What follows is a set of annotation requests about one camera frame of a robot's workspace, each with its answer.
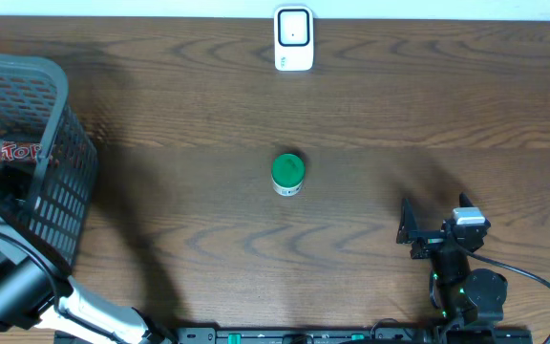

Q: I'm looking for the grey plastic mesh basket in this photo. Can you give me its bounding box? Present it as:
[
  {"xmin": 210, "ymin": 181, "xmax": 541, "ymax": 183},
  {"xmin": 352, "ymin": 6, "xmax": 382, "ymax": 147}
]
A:
[{"xmin": 0, "ymin": 51, "xmax": 99, "ymax": 334}]

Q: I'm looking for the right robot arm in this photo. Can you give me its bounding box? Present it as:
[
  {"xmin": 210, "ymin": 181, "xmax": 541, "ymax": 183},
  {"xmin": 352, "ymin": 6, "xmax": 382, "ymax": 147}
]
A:
[{"xmin": 396, "ymin": 194, "xmax": 508, "ymax": 343}]

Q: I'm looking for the white barcode scanner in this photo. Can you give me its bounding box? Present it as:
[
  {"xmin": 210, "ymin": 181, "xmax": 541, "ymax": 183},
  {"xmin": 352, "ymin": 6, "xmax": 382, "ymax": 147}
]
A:
[{"xmin": 273, "ymin": 6, "xmax": 314, "ymax": 72}]

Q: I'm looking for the green lidded jar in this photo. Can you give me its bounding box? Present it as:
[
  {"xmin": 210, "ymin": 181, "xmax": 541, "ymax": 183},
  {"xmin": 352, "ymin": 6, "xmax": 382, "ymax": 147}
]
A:
[{"xmin": 271, "ymin": 153, "xmax": 306, "ymax": 197}]

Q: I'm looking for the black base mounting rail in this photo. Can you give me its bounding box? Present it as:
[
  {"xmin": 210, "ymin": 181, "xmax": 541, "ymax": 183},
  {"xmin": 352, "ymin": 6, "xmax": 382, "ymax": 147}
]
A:
[{"xmin": 175, "ymin": 323, "xmax": 533, "ymax": 344}]

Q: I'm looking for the red Top chocolate bar wrapper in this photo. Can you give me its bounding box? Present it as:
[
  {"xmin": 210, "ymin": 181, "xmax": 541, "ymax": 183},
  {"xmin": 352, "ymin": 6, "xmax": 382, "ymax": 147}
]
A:
[{"xmin": 0, "ymin": 140, "xmax": 42, "ymax": 163}]

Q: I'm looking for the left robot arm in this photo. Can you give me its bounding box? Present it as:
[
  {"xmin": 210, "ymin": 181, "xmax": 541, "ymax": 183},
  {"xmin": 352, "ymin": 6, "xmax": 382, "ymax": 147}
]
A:
[{"xmin": 0, "ymin": 142, "xmax": 179, "ymax": 343}]

